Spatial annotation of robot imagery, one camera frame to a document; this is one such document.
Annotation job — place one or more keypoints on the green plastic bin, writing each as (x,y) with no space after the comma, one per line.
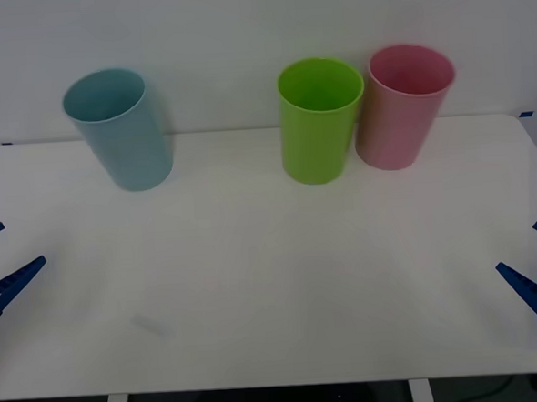
(315,139)

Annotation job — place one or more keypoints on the pale blue plastic bin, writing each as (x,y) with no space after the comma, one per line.
(123,137)

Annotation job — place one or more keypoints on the pink plastic bin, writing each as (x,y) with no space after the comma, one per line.
(391,125)

